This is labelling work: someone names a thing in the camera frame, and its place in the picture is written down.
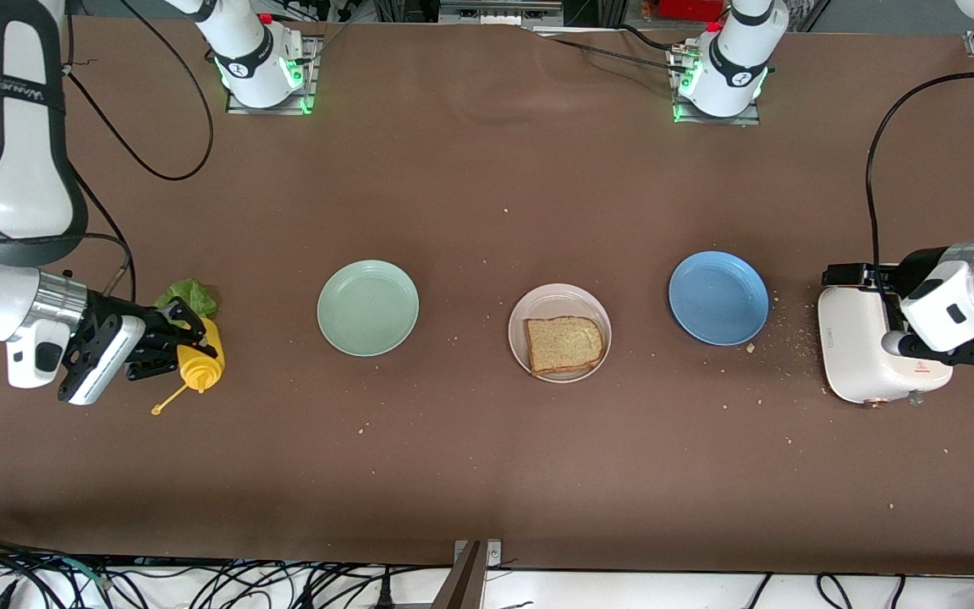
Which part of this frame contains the beige round plate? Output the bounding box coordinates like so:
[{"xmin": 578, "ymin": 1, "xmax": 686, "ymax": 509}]
[{"xmin": 509, "ymin": 283, "xmax": 612, "ymax": 383}]

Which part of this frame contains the red box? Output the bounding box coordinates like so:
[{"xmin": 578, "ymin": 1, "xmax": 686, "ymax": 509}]
[{"xmin": 656, "ymin": 0, "xmax": 726, "ymax": 22}]

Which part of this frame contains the yellow squeeze sauce bottle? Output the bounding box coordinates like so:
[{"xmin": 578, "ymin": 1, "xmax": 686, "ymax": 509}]
[{"xmin": 151, "ymin": 317, "xmax": 226, "ymax": 416}]

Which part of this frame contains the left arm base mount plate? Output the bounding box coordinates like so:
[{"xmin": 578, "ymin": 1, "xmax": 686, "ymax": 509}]
[{"xmin": 669, "ymin": 47, "xmax": 762, "ymax": 126}]

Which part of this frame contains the aluminium camera post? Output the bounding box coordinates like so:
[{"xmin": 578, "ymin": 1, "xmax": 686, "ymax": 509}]
[{"xmin": 430, "ymin": 540, "xmax": 503, "ymax": 609}]

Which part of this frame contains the green round plate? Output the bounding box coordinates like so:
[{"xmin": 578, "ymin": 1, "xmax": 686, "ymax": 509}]
[{"xmin": 317, "ymin": 260, "xmax": 420, "ymax": 357}]

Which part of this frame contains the white two-slot toaster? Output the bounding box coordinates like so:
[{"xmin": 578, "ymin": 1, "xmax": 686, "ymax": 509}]
[{"xmin": 818, "ymin": 283, "xmax": 955, "ymax": 408}]

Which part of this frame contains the black base power cable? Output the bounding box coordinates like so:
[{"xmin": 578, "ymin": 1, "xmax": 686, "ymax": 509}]
[{"xmin": 529, "ymin": 24, "xmax": 695, "ymax": 73}]

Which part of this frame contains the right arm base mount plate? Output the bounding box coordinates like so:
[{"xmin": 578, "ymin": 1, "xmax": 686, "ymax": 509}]
[{"xmin": 224, "ymin": 36, "xmax": 320, "ymax": 115}]

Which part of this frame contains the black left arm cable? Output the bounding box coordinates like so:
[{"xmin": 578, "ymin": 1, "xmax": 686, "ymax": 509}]
[{"xmin": 866, "ymin": 72, "xmax": 974, "ymax": 280}]

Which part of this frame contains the brown-crust bread slice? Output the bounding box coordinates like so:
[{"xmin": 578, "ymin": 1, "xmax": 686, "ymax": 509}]
[{"xmin": 524, "ymin": 315, "xmax": 604, "ymax": 376}]

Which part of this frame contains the blue round plate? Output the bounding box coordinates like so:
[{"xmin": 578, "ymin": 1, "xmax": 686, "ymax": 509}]
[{"xmin": 669, "ymin": 251, "xmax": 769, "ymax": 346}]

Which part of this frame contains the green lettuce leaf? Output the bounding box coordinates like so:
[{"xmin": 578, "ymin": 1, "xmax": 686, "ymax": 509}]
[{"xmin": 155, "ymin": 279, "xmax": 219, "ymax": 321}]

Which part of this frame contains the grey aluminium rail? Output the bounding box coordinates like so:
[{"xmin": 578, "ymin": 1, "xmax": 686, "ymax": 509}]
[{"xmin": 440, "ymin": 0, "xmax": 564, "ymax": 26}]

